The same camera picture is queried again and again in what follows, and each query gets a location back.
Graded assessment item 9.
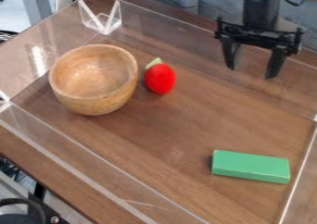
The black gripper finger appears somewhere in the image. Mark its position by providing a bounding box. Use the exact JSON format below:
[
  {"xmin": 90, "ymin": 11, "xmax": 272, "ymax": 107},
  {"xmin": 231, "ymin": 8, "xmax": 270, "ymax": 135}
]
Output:
[
  {"xmin": 223, "ymin": 37, "xmax": 243, "ymax": 70},
  {"xmin": 265, "ymin": 45, "xmax": 288, "ymax": 79}
]

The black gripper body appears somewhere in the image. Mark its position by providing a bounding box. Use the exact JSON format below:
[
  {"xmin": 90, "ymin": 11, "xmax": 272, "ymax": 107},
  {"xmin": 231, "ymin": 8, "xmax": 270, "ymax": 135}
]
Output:
[{"xmin": 216, "ymin": 0, "xmax": 306, "ymax": 55}]

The red felt fruit green leaf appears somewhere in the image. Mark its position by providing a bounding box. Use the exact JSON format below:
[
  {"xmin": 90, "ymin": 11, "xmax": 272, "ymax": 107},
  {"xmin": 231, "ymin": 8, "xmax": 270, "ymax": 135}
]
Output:
[{"xmin": 144, "ymin": 57, "xmax": 176, "ymax": 94}]

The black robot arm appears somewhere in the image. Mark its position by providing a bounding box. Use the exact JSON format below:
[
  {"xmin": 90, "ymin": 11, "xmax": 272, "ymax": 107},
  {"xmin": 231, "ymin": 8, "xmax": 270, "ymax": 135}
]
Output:
[{"xmin": 215, "ymin": 0, "xmax": 307, "ymax": 79}]

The wooden bowl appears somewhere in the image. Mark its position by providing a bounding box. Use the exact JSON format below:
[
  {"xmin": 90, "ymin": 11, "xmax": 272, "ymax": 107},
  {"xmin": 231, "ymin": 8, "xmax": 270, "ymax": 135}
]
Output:
[{"xmin": 49, "ymin": 44, "xmax": 140, "ymax": 116}]

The green rectangular block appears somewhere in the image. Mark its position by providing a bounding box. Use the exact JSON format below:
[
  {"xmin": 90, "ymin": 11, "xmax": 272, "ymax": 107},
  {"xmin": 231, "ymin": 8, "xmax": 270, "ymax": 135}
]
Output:
[{"xmin": 211, "ymin": 150, "xmax": 292, "ymax": 184}]

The black clamp under table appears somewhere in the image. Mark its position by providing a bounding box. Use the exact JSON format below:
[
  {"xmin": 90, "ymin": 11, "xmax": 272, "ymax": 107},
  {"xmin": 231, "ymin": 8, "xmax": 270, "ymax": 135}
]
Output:
[{"xmin": 0, "ymin": 198, "xmax": 72, "ymax": 224}]

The clear acrylic tray enclosure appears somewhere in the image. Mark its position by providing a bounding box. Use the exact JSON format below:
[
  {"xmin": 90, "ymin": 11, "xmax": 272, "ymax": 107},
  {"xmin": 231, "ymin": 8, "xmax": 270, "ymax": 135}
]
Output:
[{"xmin": 0, "ymin": 0, "xmax": 317, "ymax": 224}]

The clear acrylic corner bracket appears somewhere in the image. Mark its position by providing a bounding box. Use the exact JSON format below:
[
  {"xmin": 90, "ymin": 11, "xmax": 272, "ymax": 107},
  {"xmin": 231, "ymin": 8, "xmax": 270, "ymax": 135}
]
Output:
[{"xmin": 78, "ymin": 0, "xmax": 122, "ymax": 35}]

